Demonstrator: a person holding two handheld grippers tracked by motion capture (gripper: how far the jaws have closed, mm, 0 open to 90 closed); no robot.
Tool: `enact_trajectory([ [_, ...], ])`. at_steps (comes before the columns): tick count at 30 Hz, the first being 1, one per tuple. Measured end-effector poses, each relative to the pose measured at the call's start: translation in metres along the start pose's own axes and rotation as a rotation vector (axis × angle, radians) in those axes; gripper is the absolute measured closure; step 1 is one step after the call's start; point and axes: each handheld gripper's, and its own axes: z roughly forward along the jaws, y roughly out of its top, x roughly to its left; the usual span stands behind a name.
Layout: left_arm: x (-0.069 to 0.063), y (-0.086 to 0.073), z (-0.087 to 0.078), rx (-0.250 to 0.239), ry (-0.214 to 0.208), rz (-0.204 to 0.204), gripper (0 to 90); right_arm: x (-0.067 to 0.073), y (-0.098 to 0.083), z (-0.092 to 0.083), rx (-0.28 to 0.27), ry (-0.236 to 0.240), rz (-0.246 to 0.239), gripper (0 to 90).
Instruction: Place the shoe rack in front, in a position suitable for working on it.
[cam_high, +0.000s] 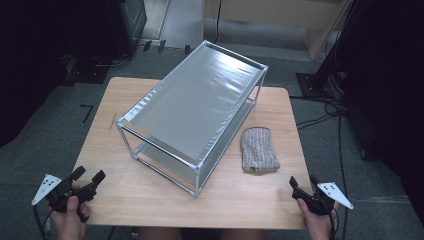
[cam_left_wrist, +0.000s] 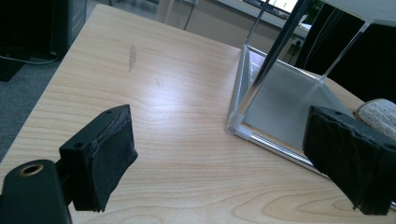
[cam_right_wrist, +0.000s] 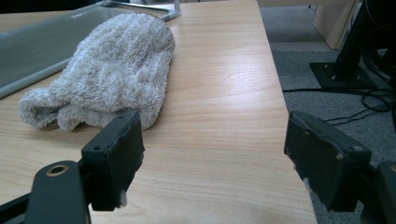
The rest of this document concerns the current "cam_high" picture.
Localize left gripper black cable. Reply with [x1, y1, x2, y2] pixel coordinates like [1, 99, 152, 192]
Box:
[32, 204, 54, 240]

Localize light wooden cabinet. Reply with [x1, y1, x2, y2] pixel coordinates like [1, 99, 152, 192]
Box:
[201, 0, 354, 61]

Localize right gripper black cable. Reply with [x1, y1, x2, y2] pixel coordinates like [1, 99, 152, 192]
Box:
[328, 206, 338, 240]

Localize person's left hand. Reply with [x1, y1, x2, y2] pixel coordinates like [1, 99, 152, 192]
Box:
[49, 196, 92, 240]

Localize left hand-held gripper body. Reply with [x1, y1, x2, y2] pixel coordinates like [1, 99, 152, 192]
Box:
[31, 173, 98, 224]

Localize long black floor cable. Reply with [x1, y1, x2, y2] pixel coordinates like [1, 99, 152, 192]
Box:
[336, 113, 349, 240]

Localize person's right leg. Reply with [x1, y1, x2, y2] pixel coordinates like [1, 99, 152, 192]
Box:
[220, 229, 268, 240]

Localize grey fluffy cloth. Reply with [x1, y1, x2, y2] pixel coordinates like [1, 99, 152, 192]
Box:
[239, 126, 282, 174]

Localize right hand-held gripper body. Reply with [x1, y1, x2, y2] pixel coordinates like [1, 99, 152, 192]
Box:
[291, 182, 354, 216]

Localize black flat stand base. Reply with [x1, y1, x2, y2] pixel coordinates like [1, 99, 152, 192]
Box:
[64, 53, 131, 84]

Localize black stand with pole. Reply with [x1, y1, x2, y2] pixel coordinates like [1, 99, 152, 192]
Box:
[295, 0, 368, 99]

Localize black looped floor cables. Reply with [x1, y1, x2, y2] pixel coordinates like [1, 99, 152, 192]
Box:
[289, 95, 348, 131]

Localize silver two-tier metal rack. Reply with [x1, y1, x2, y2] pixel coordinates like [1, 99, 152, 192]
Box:
[115, 39, 270, 198]

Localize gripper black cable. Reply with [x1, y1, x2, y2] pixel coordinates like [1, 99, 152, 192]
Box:
[32, 204, 54, 240]
[328, 206, 338, 240]

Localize black hanging cable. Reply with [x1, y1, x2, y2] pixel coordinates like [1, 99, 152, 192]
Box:
[212, 0, 223, 44]

